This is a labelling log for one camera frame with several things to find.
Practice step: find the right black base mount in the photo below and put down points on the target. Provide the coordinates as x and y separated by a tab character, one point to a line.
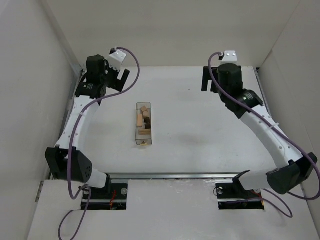
231	197

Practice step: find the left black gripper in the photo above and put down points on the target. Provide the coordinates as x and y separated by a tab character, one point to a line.
121	80

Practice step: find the light wood cube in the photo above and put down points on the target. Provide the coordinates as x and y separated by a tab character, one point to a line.
143	109

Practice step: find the light wood rounded block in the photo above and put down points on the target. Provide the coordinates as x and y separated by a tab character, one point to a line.
145	114

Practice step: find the metal rail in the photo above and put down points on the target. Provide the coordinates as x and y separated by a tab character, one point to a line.
172	176

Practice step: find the light wood notched block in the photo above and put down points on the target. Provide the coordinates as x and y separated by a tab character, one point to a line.
143	131

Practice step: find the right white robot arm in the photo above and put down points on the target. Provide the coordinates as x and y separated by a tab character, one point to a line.
292	165

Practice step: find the clear plastic box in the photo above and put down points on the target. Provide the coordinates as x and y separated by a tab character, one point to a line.
143	140

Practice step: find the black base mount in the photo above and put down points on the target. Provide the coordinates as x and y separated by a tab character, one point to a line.
113	198
231	197

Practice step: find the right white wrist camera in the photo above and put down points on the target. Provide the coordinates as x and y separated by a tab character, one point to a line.
229	56

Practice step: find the dark brown notched block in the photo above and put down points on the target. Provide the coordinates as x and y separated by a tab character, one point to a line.
147	123

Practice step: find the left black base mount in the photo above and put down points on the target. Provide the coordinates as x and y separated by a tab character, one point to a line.
113	198

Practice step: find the tall light wood block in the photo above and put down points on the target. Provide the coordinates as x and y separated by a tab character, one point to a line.
139	120

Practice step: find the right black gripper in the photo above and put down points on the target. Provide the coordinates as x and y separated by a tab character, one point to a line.
207	78

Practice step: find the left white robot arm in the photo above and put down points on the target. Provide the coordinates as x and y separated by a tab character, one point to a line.
66	159

